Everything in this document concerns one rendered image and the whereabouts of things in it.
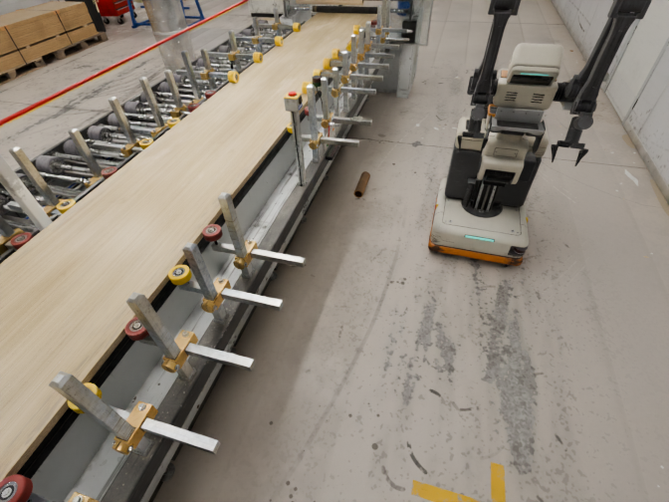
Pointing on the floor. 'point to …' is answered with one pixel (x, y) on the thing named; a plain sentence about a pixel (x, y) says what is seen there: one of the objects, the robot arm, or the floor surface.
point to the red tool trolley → (112, 9)
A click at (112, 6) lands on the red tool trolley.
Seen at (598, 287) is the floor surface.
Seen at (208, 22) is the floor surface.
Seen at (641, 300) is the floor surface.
